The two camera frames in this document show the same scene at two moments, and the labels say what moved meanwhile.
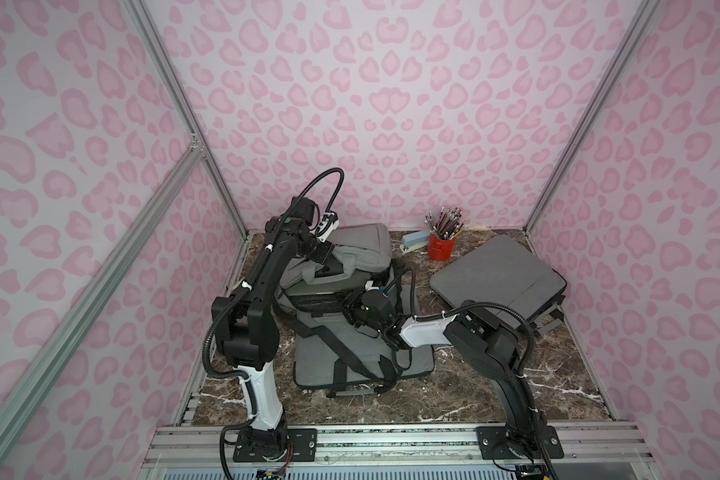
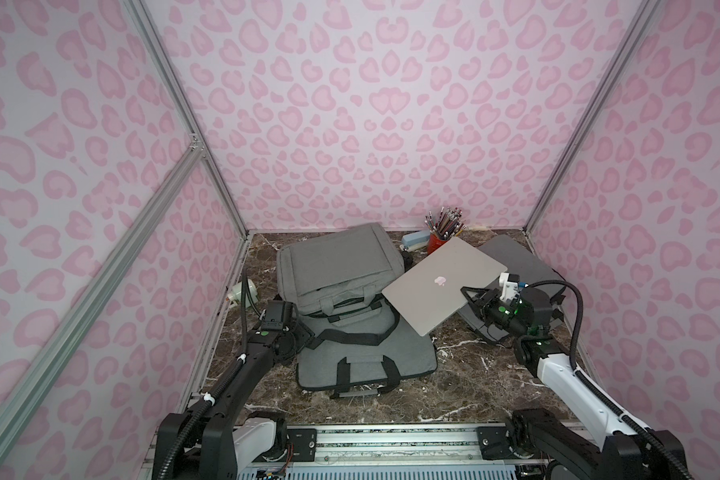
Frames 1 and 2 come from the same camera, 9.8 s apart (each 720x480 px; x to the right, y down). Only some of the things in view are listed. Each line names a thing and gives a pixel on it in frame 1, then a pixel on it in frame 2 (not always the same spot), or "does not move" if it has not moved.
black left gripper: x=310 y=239 -> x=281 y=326
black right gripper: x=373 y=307 -> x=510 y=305
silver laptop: x=324 y=295 -> x=431 y=292
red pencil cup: x=440 y=249 does not move
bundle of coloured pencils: x=449 y=224 does not move
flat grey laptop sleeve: x=332 y=353 does not move
